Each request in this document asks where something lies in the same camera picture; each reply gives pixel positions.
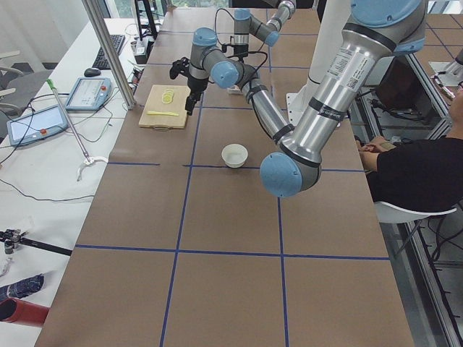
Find teach pendant tablet near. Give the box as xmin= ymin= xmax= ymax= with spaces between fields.
xmin=7 ymin=106 xmax=69 ymax=147

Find person in black shirt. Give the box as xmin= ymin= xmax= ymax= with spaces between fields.
xmin=355 ymin=84 xmax=462 ymax=212

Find white side table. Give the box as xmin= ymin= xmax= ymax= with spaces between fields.
xmin=0 ymin=17 xmax=167 ymax=319

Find reacher grabber stick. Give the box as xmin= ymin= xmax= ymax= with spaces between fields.
xmin=46 ymin=79 xmax=109 ymax=181

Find black keyboard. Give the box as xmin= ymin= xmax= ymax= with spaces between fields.
xmin=91 ymin=34 xmax=127 ymax=70

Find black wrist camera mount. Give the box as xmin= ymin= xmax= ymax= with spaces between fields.
xmin=169 ymin=57 xmax=190 ymax=80

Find lemon slice one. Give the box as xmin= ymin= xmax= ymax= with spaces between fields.
xmin=161 ymin=97 xmax=173 ymax=104

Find white bowl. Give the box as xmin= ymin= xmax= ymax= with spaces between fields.
xmin=221 ymin=143 xmax=248 ymax=168

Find aluminium frame post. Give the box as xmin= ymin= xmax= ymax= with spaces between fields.
xmin=82 ymin=0 xmax=136 ymax=110

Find clear plastic egg box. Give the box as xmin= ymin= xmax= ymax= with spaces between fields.
xmin=227 ymin=85 xmax=242 ymax=95

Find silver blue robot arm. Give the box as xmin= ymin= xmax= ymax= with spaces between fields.
xmin=229 ymin=1 xmax=297 ymax=62
xmin=185 ymin=1 xmax=427 ymax=197

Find teach pendant tablet far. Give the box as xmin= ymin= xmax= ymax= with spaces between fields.
xmin=65 ymin=77 xmax=112 ymax=112

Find black tripod clamp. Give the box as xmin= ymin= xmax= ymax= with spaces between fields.
xmin=0 ymin=229 xmax=72 ymax=256

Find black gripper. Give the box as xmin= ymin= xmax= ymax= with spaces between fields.
xmin=185 ymin=75 xmax=208 ymax=116
xmin=233 ymin=43 xmax=248 ymax=61

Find teach pendant tablet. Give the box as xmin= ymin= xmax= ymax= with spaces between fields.
xmin=65 ymin=77 xmax=112 ymax=112
xmin=7 ymin=106 xmax=69 ymax=147

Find red cylinder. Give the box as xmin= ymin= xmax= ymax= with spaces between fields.
xmin=1 ymin=298 xmax=49 ymax=327

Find black computer mouse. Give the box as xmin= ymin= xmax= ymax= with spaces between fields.
xmin=84 ymin=67 xmax=101 ymax=77

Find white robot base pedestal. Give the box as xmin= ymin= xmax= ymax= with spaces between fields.
xmin=286 ymin=0 xmax=351 ymax=126

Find wooden cutting board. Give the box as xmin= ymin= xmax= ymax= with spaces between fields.
xmin=138 ymin=85 xmax=190 ymax=129

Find yellow plastic knife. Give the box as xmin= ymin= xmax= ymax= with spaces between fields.
xmin=146 ymin=111 xmax=179 ymax=116

